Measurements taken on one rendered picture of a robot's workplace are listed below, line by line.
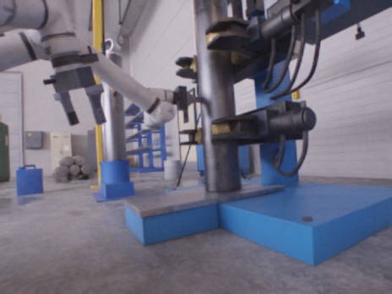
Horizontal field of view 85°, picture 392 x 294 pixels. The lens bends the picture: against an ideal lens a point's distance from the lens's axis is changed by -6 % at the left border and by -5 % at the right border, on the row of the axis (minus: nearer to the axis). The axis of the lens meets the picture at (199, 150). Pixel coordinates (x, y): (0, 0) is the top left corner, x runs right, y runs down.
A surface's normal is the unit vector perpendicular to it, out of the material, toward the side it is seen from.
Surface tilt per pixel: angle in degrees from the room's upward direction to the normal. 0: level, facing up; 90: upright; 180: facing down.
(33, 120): 90
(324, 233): 90
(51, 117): 90
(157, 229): 90
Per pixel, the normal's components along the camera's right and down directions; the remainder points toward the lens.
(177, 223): 0.48, -0.06
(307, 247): -0.87, 0.04
